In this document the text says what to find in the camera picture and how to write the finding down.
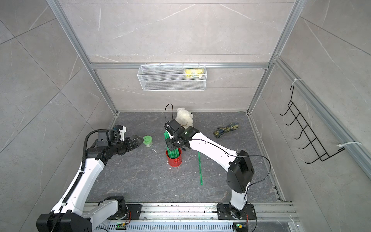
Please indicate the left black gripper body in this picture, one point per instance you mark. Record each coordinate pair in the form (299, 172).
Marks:
(122, 147)

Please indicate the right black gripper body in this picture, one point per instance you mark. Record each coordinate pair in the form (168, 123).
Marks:
(173, 143)

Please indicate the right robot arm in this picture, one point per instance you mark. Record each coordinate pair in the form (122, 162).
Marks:
(238, 166)

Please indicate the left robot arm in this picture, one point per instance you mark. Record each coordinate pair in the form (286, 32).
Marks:
(68, 214)

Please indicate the red cylindrical container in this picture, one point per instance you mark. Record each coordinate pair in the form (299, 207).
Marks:
(175, 162)

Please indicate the green straw bundle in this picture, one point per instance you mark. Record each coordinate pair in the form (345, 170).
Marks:
(171, 153)

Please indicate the white plush dog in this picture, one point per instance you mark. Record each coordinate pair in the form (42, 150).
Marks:
(184, 117)

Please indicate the small green lidded jar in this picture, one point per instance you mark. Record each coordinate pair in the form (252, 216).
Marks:
(148, 141)

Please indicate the camouflage cloth pouch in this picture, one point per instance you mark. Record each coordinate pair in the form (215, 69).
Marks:
(223, 130)

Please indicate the yellow sponge in basket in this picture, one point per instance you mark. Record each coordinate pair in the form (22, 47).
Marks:
(194, 73)

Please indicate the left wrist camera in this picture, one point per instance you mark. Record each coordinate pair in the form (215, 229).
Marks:
(121, 131)

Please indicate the white wire mesh basket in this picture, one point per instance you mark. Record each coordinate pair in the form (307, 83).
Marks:
(169, 77)

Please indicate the metal base rail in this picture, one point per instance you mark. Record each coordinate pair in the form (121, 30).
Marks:
(202, 217)

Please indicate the black wire hook rack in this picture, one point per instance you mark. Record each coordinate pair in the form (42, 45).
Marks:
(306, 131)

